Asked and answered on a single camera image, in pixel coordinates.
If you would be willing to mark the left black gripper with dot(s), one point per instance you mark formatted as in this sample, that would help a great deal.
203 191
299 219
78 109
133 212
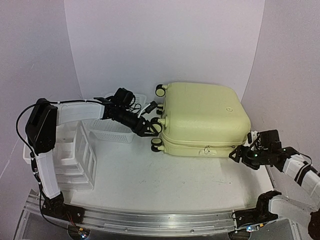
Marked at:
142 132

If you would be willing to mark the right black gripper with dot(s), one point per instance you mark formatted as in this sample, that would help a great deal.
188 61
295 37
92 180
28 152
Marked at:
240 150

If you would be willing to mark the pale yellow hard-shell suitcase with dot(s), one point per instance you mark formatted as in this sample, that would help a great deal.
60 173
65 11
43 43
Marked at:
199 120

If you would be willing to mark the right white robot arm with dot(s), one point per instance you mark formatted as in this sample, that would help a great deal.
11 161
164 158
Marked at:
265 149

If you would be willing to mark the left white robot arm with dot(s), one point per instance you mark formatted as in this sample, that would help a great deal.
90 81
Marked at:
46 115

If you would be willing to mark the white perforated plastic basket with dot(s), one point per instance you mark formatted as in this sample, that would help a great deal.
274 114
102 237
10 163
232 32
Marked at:
109 130

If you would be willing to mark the white plastic drawer organizer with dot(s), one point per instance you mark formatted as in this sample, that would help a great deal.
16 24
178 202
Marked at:
74 160

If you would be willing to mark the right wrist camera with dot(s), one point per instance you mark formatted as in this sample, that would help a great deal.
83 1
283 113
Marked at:
255 136

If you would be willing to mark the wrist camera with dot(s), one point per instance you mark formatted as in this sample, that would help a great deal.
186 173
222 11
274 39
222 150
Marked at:
147 109
255 136

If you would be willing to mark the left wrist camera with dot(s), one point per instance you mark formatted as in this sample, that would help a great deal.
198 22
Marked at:
147 109

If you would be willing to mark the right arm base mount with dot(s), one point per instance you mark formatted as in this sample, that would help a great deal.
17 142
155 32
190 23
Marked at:
260 214

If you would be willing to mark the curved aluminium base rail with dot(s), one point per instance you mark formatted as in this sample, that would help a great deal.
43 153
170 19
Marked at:
39 221

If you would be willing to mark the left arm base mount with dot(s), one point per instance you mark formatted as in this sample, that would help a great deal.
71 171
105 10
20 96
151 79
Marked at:
57 208

